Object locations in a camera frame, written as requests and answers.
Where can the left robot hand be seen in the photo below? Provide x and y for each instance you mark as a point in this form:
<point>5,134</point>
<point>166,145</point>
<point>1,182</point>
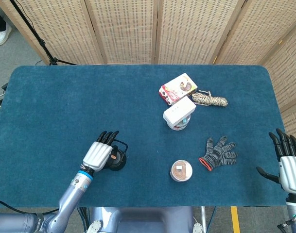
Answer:
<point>99,153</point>

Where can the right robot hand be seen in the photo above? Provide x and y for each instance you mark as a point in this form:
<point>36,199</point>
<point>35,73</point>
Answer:
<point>290,172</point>

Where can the black round lid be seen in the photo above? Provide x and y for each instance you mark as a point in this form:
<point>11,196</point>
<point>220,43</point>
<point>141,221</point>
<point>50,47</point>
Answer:
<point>115,157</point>

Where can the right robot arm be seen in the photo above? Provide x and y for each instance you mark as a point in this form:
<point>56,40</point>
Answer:
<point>294,213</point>

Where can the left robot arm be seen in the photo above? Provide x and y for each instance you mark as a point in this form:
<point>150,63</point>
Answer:
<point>65,204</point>

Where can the black cast iron teapot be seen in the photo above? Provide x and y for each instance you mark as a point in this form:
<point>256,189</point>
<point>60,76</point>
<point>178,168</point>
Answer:
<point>118,157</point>

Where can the blue table mat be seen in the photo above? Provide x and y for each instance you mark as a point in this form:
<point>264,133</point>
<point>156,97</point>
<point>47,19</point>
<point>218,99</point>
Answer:
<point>138,136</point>

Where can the grey striped knit glove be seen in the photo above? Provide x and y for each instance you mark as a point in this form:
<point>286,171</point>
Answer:
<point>219,154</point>

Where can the blue grey robot torso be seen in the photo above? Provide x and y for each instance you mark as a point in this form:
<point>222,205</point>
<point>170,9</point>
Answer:
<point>143,219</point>

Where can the clear round jar brown contents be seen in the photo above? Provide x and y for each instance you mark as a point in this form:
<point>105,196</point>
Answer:
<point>182,170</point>

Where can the white printed round tub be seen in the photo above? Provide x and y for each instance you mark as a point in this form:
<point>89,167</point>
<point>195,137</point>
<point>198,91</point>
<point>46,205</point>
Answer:
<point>179,125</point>

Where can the white rectangular box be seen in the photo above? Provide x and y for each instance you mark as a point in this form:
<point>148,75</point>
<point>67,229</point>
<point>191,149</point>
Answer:
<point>179,110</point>

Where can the colourful printed snack box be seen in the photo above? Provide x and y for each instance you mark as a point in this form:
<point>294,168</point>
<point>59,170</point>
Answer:
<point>178,89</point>

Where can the black tripod stand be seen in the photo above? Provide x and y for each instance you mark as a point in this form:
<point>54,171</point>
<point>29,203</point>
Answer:
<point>36,36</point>

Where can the woven folding screen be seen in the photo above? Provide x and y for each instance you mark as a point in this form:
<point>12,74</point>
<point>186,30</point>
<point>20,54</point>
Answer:
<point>162,31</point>

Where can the white sneaker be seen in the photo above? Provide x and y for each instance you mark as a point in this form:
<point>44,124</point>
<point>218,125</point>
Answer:
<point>1,35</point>

